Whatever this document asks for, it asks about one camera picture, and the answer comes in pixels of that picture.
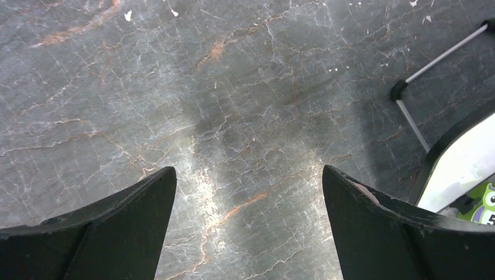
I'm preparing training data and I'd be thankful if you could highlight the green owl number block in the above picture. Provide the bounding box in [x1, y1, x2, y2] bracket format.
[456, 181, 494, 226]

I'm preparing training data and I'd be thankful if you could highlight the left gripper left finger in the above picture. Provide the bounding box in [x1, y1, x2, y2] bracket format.
[1, 167, 177, 279]

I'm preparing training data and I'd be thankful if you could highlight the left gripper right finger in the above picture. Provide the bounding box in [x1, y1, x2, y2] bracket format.
[322, 165, 494, 279]

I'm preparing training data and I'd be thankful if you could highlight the white whiteboard black frame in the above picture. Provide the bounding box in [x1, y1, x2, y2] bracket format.
[407, 100, 494, 215]

